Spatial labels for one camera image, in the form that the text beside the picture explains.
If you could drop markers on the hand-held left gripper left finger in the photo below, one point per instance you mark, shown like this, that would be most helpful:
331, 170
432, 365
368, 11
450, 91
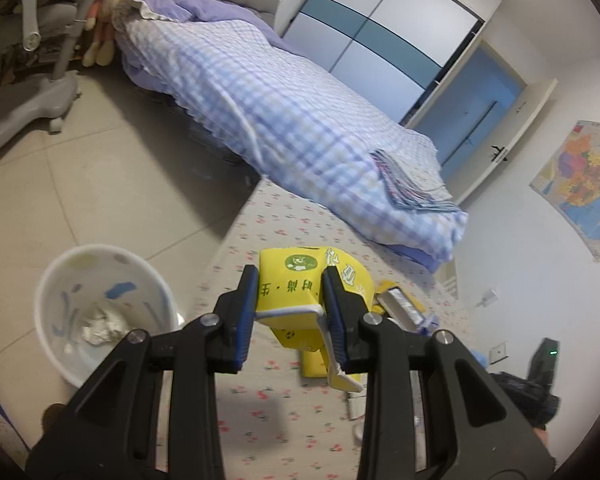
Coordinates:
247, 320

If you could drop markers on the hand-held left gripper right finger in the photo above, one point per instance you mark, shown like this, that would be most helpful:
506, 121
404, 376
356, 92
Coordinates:
332, 320

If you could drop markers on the yellow carton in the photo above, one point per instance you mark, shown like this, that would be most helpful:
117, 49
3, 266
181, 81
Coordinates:
290, 270

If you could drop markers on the yellow foil wrapper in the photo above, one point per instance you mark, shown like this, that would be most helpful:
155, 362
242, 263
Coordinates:
402, 305

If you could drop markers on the white plastic bin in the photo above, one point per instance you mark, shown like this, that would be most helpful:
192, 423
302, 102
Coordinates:
105, 270

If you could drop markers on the crumpled white paper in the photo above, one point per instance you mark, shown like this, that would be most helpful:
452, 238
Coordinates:
102, 327

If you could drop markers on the folded striped cloth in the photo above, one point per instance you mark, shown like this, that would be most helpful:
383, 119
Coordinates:
410, 182

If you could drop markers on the bed with checked blue quilt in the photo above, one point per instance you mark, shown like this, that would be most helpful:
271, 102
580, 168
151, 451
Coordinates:
255, 100

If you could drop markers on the blue door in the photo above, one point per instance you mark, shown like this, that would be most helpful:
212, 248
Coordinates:
460, 120

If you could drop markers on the grey swivel chair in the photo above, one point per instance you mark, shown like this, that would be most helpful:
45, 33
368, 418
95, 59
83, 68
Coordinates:
25, 105

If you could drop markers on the pink plush toy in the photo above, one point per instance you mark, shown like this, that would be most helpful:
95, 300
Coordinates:
100, 40

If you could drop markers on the blue and white wardrobe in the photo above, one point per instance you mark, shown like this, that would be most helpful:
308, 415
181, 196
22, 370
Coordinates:
370, 5

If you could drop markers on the white wall socket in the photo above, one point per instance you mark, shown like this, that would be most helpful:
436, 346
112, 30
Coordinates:
497, 351

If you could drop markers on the white wall plug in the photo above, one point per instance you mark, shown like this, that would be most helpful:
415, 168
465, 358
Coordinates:
487, 297

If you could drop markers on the wall map poster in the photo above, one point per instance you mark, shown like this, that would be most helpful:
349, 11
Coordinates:
585, 180

